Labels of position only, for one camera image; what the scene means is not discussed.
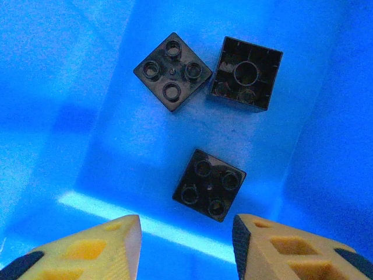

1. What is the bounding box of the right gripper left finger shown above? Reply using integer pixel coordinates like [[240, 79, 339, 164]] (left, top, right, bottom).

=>
[[0, 214, 142, 280]]

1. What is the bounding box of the black square lego brick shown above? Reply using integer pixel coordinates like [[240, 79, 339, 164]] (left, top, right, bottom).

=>
[[206, 36, 284, 113], [133, 31, 213, 114], [171, 148, 247, 223]]

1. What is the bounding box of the blue three-compartment bin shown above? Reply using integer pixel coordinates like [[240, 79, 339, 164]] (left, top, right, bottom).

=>
[[0, 0, 373, 280]]

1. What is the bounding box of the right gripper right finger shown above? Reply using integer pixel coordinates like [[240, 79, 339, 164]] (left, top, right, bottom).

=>
[[232, 213, 373, 280]]

